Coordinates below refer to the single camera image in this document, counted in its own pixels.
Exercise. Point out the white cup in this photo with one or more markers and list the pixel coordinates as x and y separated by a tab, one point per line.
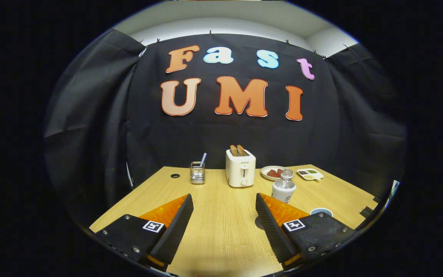
320	211

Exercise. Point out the white divided condiment dish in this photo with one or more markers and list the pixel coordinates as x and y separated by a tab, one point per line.
310	174

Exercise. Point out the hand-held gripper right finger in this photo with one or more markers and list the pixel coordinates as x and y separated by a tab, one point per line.
271	229

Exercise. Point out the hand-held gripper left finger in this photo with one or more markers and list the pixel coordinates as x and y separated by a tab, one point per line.
177	229

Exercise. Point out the clear juice bottle white label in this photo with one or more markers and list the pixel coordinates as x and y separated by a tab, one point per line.
283	188

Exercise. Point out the metal mesh straw holder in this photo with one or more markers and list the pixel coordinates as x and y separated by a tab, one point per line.
197	175

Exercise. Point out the brown toast slice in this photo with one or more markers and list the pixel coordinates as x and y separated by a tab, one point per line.
233	150
241	150

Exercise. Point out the brown meat pieces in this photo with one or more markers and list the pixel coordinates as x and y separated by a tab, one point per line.
274	173

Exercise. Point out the wooden table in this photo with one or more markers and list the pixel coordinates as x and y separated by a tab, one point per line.
221	227

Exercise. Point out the dark round coaster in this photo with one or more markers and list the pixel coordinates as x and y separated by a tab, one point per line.
259	223

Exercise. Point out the striped drinking straw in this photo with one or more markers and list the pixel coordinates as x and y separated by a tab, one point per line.
203	159

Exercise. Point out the white round plate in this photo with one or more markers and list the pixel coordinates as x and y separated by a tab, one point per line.
266	170

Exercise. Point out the white toaster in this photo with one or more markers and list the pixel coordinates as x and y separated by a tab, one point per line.
240	173

